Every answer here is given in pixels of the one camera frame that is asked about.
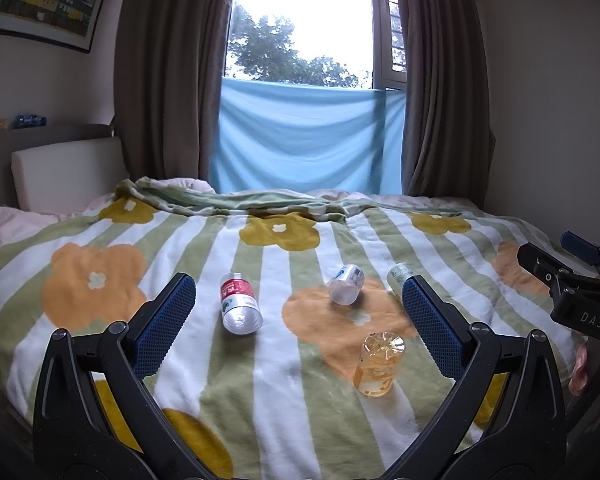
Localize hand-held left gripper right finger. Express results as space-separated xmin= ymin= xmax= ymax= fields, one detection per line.
xmin=380 ymin=274 xmax=567 ymax=480

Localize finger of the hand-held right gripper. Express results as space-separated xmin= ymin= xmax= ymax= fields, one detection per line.
xmin=517 ymin=242 xmax=581 ymax=297
xmin=560 ymin=230 xmax=600 ymax=273

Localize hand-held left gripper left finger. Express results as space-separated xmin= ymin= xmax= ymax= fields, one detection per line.
xmin=32 ymin=272 xmax=216 ymax=480

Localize clear cup with red label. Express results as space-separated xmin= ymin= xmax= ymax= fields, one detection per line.
xmin=220 ymin=271 xmax=264 ymax=335

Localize person's right hand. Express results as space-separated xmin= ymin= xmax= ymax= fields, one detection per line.
xmin=569 ymin=345 xmax=590 ymax=397

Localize orange drink bottle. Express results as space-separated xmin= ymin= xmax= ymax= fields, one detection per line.
xmin=353 ymin=331 xmax=407 ymax=398

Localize striped floral blanket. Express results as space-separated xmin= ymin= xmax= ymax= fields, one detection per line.
xmin=0 ymin=177 xmax=600 ymax=480

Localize white headboard cushion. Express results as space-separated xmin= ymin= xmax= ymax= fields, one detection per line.
xmin=11 ymin=136 xmax=129 ymax=212

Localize brown curtain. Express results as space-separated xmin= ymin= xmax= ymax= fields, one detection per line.
xmin=112 ymin=0 xmax=243 ymax=194
xmin=391 ymin=0 xmax=499 ymax=199

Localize beige bed headboard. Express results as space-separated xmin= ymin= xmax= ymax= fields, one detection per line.
xmin=0 ymin=119 xmax=126 ymax=211

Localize light blue cloth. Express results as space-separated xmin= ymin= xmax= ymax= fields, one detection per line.
xmin=208 ymin=78 xmax=407 ymax=196

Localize small blue toy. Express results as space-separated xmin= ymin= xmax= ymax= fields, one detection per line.
xmin=12 ymin=113 xmax=48 ymax=129

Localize brown window shutter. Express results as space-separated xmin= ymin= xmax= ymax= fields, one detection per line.
xmin=367 ymin=0 xmax=409 ymax=92

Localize trees outside window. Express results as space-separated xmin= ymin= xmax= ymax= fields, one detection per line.
xmin=227 ymin=2 xmax=374 ymax=89

